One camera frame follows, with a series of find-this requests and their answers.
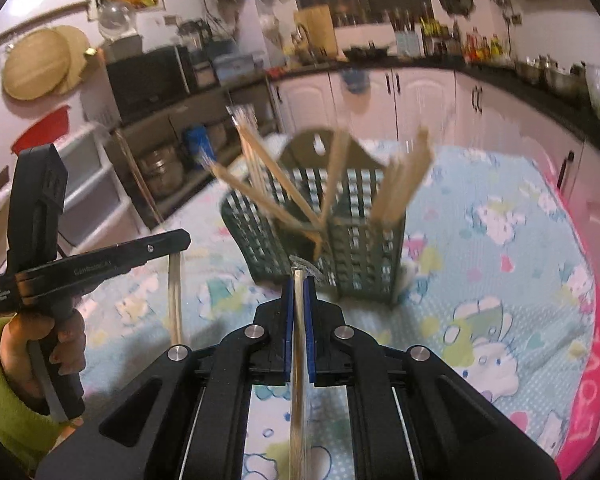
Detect white kitchen base cabinets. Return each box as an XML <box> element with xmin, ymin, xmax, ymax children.
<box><xmin>271</xmin><ymin>68</ymin><xmax>600</xmax><ymax>282</ymax></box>

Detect lower wooden chopstick in basket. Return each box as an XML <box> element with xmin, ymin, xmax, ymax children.
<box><xmin>208</xmin><ymin>162</ymin><xmax>323</xmax><ymax>260</ymax></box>

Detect steel pot on shelf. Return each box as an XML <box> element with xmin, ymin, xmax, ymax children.
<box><xmin>138</xmin><ymin>144</ymin><xmax>185</xmax><ymax>198</ymax></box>

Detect Hello Kitty blue tablecloth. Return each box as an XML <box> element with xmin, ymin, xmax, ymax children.
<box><xmin>80</xmin><ymin>146</ymin><xmax>600</xmax><ymax>479</ymax></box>

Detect blue plastic canister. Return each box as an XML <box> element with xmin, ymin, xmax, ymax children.
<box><xmin>183</xmin><ymin>125</ymin><xmax>216</xmax><ymax>167</ymax></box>

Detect black microwave oven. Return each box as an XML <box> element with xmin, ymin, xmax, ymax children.
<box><xmin>106</xmin><ymin>46</ymin><xmax>197</xmax><ymax>124</ymax></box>

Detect knife block with knives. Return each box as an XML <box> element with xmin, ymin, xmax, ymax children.
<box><xmin>392</xmin><ymin>8</ymin><xmax>424</xmax><ymax>58</ymax></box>

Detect wooden shelf rack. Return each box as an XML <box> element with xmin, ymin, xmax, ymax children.
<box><xmin>105</xmin><ymin>70</ymin><xmax>278</xmax><ymax>229</ymax></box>

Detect black kitchen countertop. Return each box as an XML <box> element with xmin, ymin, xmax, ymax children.
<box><xmin>265</xmin><ymin>56</ymin><xmax>600</xmax><ymax>152</ymax></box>

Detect hanging glass pot lid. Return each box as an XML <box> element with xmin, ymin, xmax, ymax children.
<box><xmin>97</xmin><ymin>0</ymin><xmax>137</xmax><ymax>40</ymax></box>

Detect upright wooden chopstick in basket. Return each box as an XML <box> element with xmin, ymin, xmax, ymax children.
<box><xmin>320</xmin><ymin>129</ymin><xmax>351</xmax><ymax>229</ymax></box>

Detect round bamboo tray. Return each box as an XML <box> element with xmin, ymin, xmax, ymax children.
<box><xmin>2</xmin><ymin>25</ymin><xmax>91</xmax><ymax>102</ymax></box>

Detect person's left hand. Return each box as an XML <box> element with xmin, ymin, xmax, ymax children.
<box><xmin>0</xmin><ymin>309</ymin><xmax>89</xmax><ymax>416</ymax></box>

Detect black blender jug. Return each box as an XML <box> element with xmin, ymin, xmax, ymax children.
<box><xmin>178</xmin><ymin>18</ymin><xmax>213</xmax><ymax>50</ymax></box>

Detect black wok on stove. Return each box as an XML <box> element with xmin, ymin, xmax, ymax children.
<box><xmin>342</xmin><ymin>42</ymin><xmax>392</xmax><ymax>63</ymax></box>

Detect steel mixing bowl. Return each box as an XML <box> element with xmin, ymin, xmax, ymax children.
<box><xmin>515</xmin><ymin>58</ymin><xmax>545</xmax><ymax>86</ymax></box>
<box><xmin>544</xmin><ymin>67</ymin><xmax>588</xmax><ymax>101</ymax></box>

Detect sauce bottles group on counter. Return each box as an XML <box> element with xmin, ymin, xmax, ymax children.
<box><xmin>464</xmin><ymin>27</ymin><xmax>504</xmax><ymax>64</ymax></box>

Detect blue hanging towel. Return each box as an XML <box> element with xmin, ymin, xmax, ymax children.
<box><xmin>340</xmin><ymin>68</ymin><xmax>370</xmax><ymax>96</ymax></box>

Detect green left sleeve forearm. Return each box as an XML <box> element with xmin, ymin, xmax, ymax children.
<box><xmin>0</xmin><ymin>318</ymin><xmax>69</xmax><ymax>479</ymax></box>

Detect wooden chopstick pair in basket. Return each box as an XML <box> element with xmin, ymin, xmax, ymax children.
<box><xmin>226</xmin><ymin>105</ymin><xmax>321</xmax><ymax>234</ymax></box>

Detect dark green utensil basket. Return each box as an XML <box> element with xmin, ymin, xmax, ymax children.
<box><xmin>221</xmin><ymin>129</ymin><xmax>405</xmax><ymax>304</ymax></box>

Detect blue plastic storage box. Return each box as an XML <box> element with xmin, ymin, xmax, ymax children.
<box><xmin>212</xmin><ymin>53</ymin><xmax>256</xmax><ymax>84</ymax></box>

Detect wooden cutting board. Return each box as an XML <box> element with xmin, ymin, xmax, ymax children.
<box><xmin>294</xmin><ymin>4</ymin><xmax>339</xmax><ymax>58</ymax></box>

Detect white plastic drawer unit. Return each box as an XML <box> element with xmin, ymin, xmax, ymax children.
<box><xmin>0</xmin><ymin>122</ymin><xmax>148</xmax><ymax>271</ymax></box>

